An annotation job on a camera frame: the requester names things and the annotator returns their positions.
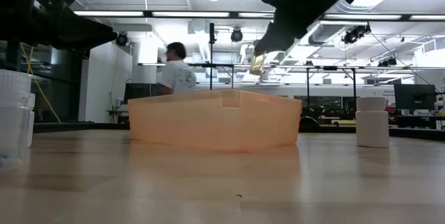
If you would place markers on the black background desk frame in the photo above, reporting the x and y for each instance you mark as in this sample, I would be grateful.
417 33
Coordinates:
330 68

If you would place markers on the clear plastic pill bottle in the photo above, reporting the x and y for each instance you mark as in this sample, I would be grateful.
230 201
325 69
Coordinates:
12 112

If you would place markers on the black computer monitor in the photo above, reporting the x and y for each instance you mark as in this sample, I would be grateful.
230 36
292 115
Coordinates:
140 93
415 97

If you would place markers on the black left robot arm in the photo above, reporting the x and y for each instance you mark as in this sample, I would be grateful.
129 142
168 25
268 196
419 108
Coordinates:
14 18

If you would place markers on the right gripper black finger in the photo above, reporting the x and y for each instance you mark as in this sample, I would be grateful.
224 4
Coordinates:
274 41

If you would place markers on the person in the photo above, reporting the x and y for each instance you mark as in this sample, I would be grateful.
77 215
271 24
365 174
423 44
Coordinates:
177 74

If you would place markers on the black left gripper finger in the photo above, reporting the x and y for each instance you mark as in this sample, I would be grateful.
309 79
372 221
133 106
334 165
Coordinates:
90 36

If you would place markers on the black tripod stand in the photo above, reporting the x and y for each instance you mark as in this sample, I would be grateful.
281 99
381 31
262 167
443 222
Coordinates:
211 57

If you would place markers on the long ceiling light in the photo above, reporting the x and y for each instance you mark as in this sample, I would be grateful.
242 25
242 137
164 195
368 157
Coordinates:
362 17
190 14
108 13

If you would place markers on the white pill bottle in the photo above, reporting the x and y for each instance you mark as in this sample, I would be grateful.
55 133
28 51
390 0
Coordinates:
372 123

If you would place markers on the orange translucent plastic basket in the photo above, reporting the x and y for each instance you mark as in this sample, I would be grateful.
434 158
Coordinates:
215 123

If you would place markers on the black ceiling-hung camera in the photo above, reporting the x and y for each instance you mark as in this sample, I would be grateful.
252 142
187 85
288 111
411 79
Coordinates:
121 39
236 35
355 34

